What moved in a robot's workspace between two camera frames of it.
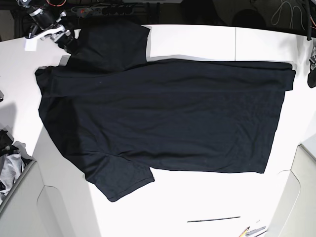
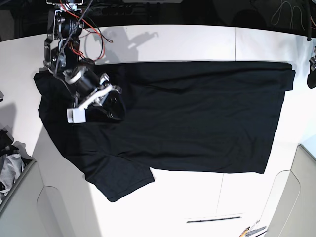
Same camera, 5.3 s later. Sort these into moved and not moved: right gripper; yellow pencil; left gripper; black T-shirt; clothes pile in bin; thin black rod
Moved: left gripper; black T-shirt
Not moved: yellow pencil; clothes pile in bin; right gripper; thin black rod
